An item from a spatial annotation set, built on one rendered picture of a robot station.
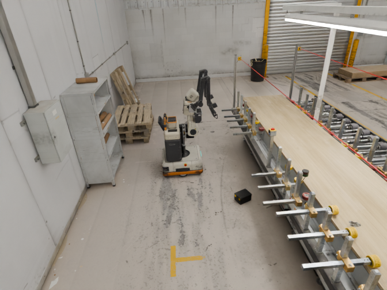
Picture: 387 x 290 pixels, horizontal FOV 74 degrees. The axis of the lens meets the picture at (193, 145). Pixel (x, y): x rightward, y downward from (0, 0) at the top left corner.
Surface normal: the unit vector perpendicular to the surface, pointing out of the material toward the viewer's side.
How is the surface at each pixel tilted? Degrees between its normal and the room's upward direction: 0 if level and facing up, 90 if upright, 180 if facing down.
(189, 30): 90
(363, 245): 0
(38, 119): 90
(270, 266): 0
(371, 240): 0
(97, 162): 90
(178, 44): 90
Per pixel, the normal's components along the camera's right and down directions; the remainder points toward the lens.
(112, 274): -0.04, -0.87
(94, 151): 0.07, 0.48
